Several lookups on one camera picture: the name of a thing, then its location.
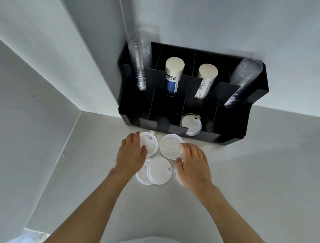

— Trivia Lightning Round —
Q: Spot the person's left hand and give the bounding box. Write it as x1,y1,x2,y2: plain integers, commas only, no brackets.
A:
111,132,148,180

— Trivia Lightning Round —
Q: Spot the person's right hand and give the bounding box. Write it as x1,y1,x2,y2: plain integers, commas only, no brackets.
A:
175,142,213,195

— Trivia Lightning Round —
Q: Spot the white plastic cup lid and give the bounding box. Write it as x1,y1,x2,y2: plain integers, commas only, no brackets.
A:
139,130,160,158
159,134,185,160
180,113,202,137
146,155,174,185
174,167,185,187
135,158,153,186

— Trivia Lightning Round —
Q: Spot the person's left forearm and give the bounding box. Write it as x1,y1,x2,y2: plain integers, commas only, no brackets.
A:
47,171,137,243

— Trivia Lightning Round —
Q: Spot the person's right forearm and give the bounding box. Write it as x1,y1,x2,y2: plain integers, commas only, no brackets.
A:
197,184,266,243

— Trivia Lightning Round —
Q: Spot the black cup and lid organizer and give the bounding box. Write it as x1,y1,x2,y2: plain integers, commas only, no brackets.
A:
118,42,269,146

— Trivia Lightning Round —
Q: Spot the blue print paper cup stack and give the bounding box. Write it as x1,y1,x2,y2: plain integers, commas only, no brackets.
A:
164,57,185,96

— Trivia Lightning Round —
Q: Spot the white print paper cup stack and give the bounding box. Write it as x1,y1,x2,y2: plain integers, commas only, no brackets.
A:
194,63,219,102

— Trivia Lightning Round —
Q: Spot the tall stack of clear cups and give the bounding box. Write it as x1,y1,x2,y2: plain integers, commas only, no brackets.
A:
126,25,158,91

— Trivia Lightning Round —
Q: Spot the short stack of clear cups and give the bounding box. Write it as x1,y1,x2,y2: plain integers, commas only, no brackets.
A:
224,58,264,109

